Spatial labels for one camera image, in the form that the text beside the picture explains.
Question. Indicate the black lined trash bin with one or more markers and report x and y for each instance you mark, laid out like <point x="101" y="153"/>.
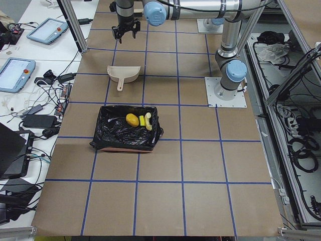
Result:
<point x="113" y="133"/>

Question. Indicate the black laptop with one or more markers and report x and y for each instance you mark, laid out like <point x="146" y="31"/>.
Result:
<point x="16" y="148"/>

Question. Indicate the white crumpled cloth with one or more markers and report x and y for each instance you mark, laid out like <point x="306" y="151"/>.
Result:
<point x="274" y="53"/>

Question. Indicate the white plastic dustpan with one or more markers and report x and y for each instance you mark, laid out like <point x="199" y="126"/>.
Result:
<point x="123" y="74"/>

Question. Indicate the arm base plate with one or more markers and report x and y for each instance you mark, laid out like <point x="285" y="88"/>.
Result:
<point x="217" y="96"/>
<point x="210" y="26"/>

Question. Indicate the teach pendant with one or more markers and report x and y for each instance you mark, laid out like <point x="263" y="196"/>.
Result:
<point x="48" y="31"/>
<point x="15" y="73"/>

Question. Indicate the lower teach pendant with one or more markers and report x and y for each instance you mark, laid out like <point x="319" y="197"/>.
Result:
<point x="15" y="73"/>

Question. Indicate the yellow potato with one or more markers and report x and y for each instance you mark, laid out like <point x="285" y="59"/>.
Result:
<point x="132" y="120"/>

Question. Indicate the black power adapter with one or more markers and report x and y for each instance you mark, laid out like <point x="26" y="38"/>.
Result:
<point x="38" y="121"/>

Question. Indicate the upper teach pendant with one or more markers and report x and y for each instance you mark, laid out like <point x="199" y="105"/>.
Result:
<point x="48" y="31"/>

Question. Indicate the aluminium frame post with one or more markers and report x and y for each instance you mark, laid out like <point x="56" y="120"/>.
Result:
<point x="74" y="26"/>

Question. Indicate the yellow green sponge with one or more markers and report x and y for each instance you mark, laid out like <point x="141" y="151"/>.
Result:
<point x="141" y="120"/>

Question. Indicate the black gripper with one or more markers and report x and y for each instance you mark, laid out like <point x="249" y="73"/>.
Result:
<point x="124" y="21"/>

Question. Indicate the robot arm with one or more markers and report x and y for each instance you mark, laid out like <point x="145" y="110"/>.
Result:
<point x="233" y="12"/>

